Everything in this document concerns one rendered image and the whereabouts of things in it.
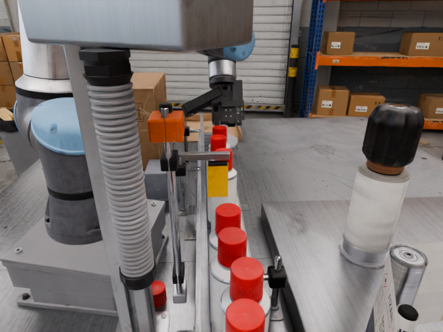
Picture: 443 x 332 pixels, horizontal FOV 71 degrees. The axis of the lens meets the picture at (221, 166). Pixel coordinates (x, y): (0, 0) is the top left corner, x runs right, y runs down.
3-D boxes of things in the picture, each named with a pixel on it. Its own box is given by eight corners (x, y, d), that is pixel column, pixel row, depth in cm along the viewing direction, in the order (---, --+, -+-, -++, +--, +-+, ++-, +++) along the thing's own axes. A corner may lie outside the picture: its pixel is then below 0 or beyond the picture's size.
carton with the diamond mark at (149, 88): (161, 170, 103) (153, 87, 91) (86, 172, 101) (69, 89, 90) (169, 139, 130) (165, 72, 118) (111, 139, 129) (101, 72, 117)
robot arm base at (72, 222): (107, 250, 55) (100, 205, 51) (28, 238, 57) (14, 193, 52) (138, 202, 68) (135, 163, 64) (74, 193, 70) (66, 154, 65)
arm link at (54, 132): (56, 202, 50) (38, 124, 44) (34, 169, 59) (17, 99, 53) (126, 180, 58) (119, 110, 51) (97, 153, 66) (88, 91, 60)
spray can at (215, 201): (236, 248, 64) (239, 156, 55) (211, 248, 63) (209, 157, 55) (234, 232, 68) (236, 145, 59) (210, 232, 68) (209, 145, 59)
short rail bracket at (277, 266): (283, 313, 55) (290, 261, 50) (267, 315, 55) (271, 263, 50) (279, 299, 58) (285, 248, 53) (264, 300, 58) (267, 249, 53)
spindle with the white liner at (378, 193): (397, 267, 59) (446, 112, 46) (351, 269, 58) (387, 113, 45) (373, 237, 67) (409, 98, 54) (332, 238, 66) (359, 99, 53)
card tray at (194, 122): (241, 141, 133) (242, 132, 131) (180, 142, 132) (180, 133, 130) (234, 120, 160) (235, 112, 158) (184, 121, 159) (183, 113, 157)
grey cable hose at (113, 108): (155, 292, 29) (125, 51, 20) (117, 294, 29) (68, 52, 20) (159, 265, 32) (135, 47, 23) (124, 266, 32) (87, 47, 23)
